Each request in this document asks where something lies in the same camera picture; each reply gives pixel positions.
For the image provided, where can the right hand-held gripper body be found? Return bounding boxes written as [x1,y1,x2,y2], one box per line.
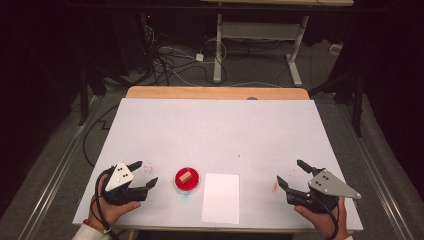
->
[285,167,362,214]

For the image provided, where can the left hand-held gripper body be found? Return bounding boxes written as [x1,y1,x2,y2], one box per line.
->
[101,161,149,206]

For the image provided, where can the person's left hand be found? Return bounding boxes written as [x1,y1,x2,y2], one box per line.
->
[89,174,142,230]

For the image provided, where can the person's right hand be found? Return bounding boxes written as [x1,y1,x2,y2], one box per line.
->
[293,196,350,240]

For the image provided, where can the red round dish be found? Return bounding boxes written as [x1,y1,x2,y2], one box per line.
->
[173,166,202,192]

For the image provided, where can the person's left sleeve cuff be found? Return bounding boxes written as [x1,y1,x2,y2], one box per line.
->
[71,219,113,240]

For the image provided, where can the white paper sheet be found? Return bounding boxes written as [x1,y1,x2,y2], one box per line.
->
[201,172,241,225]

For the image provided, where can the white table board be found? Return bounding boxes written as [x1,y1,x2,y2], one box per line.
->
[72,97,364,232]

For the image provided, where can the black metal stand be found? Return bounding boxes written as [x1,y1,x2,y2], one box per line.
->
[308,59,365,138]

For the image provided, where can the wooden table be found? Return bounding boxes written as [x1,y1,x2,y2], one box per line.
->
[125,85,311,101]

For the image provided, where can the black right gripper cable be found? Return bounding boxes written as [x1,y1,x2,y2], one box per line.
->
[311,195,340,240]

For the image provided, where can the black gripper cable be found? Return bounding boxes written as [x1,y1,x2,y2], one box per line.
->
[311,195,340,240]
[94,166,122,240]

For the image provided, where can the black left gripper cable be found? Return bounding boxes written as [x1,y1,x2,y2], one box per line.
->
[94,166,122,240]

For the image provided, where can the black floor cable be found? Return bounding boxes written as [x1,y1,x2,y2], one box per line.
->
[82,103,120,168]

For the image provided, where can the tangle of floor cables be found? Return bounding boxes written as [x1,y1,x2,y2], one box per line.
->
[139,13,231,87]

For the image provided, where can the white metal desk frame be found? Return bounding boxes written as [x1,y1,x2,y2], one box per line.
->
[212,13,310,88]

